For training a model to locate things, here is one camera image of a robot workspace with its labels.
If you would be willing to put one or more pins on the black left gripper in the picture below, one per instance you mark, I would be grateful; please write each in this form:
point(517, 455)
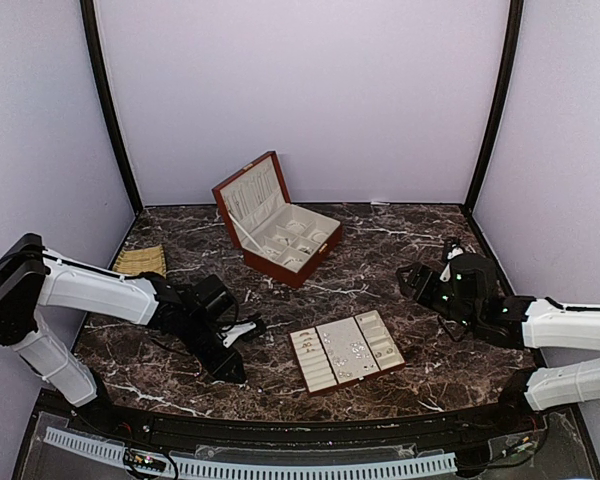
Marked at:
point(219, 370)

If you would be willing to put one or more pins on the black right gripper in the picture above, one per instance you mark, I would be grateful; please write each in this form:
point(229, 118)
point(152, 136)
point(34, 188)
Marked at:
point(420, 271)

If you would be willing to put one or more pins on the red jewelry tray insert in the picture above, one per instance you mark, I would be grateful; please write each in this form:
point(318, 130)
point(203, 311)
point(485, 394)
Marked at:
point(345, 352)

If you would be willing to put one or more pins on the red wooden jewelry box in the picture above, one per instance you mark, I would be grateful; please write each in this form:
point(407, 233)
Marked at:
point(278, 238)

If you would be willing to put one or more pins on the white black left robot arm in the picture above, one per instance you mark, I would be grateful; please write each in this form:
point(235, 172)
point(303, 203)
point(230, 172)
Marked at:
point(32, 276)

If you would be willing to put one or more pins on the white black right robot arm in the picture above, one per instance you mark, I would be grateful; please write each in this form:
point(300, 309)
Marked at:
point(466, 292)

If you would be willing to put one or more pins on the woven bamboo tray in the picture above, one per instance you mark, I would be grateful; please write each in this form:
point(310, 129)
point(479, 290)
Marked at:
point(135, 262)

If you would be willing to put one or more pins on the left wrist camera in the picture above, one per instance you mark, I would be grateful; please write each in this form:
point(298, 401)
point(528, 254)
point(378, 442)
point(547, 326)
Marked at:
point(246, 330)

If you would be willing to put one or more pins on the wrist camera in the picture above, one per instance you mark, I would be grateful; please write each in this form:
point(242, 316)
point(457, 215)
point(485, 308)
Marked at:
point(452, 248)
point(246, 330)

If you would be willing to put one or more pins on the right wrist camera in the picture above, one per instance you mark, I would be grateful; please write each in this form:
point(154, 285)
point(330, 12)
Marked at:
point(452, 248)

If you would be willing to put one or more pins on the black front table rail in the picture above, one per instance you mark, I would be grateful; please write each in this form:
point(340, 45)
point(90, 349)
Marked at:
point(178, 431)

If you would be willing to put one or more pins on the white slotted cable duct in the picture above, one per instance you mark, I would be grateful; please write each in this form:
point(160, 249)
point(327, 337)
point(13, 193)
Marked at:
point(155, 465)

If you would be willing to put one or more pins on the right black frame post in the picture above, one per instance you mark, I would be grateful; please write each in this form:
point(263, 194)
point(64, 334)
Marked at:
point(501, 88)

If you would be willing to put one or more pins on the black frame post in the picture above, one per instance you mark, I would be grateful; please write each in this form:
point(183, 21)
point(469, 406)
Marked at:
point(96, 56)
point(501, 88)

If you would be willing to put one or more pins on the left black frame post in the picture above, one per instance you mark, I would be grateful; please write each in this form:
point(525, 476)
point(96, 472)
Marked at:
point(96, 56)

